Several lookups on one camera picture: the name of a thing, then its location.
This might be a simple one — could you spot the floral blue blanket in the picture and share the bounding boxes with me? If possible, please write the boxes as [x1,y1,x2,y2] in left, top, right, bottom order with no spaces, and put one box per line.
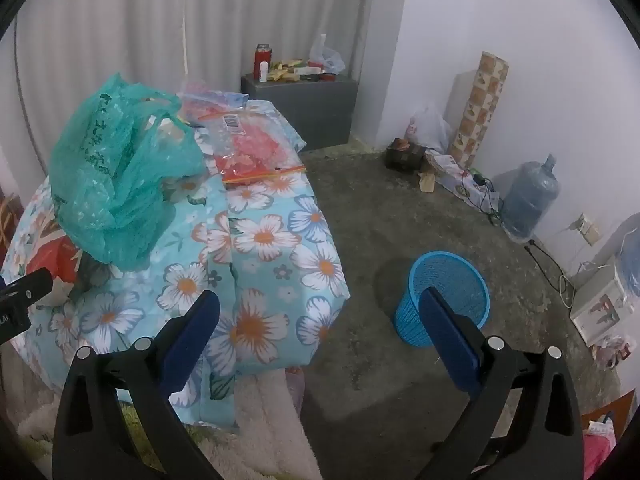
[0,100,351,431]

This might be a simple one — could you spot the black charger cable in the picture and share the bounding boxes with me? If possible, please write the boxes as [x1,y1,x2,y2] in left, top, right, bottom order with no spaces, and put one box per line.
[462,170,501,221]

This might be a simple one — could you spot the white water dispenser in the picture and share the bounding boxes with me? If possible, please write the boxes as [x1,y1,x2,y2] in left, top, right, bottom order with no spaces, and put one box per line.
[570,262,633,348]

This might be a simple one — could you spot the blue plastic wastebasket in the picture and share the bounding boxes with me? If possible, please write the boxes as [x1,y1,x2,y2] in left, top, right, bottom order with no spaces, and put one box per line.
[395,251,490,348]

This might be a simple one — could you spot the pile of yellow packets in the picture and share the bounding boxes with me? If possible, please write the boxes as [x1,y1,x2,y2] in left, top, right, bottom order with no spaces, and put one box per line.
[267,59,313,82]

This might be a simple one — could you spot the black power cable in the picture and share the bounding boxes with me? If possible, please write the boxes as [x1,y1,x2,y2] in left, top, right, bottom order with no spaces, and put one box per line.
[524,239,576,296]

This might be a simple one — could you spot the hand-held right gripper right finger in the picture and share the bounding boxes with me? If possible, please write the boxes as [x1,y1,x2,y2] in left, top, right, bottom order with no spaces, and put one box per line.
[419,286,586,480]

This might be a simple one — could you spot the blue dispenser water bottle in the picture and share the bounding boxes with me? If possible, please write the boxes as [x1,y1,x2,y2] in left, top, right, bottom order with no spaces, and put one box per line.
[607,212,640,311]

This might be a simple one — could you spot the empty blue water jug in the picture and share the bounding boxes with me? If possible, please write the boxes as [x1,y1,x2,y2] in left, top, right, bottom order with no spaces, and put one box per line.
[501,154,560,241]

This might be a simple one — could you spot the dark cardboard box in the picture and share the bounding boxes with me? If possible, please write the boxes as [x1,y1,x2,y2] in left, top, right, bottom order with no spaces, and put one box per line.
[385,137,427,171]

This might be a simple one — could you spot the white plastic bag red print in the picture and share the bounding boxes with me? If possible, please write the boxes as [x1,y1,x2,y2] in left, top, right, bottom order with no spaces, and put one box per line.
[409,102,453,153]

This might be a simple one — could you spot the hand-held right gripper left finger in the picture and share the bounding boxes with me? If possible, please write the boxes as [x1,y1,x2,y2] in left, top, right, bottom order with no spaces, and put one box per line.
[52,289,226,480]

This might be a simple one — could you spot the pink cloth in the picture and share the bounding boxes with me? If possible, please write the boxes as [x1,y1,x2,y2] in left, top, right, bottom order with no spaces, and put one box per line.
[582,417,618,480]

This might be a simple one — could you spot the crumpled white plastic bag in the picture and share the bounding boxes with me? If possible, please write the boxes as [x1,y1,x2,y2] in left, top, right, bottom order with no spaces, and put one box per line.
[309,34,346,75]

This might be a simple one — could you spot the pile of bags and clutter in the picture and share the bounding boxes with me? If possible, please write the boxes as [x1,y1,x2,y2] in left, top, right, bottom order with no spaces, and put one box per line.
[430,152,501,211]

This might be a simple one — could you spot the patterned rolled mat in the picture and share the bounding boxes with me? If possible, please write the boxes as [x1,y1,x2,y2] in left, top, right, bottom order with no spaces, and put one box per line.
[447,51,510,170]

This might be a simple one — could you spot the red snack packets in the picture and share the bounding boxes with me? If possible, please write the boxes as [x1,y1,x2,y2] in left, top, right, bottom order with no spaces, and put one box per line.
[592,335,633,371]

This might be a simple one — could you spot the grey cabinet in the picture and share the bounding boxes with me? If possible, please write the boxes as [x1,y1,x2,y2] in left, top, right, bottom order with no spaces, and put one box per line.
[241,74,359,151]

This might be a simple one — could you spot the green plastic bag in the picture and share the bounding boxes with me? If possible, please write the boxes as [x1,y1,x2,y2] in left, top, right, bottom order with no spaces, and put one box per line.
[48,72,207,271]

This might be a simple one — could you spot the orange box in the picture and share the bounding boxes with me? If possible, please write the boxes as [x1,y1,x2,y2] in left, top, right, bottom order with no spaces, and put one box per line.
[580,390,636,428]

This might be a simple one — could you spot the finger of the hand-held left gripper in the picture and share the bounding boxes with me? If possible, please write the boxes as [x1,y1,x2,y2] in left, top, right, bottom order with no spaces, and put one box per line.
[0,267,55,308]

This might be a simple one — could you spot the clear zip bag red contents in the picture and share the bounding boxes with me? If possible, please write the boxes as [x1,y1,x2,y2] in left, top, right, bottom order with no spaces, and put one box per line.
[197,107,307,186]
[177,80,249,123]

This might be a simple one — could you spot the white wall socket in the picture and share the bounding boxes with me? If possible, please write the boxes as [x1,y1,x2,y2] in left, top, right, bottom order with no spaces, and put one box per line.
[570,214,603,247]

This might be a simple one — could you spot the white curtain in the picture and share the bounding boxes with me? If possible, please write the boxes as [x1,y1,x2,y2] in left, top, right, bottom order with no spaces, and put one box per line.
[10,0,376,181]

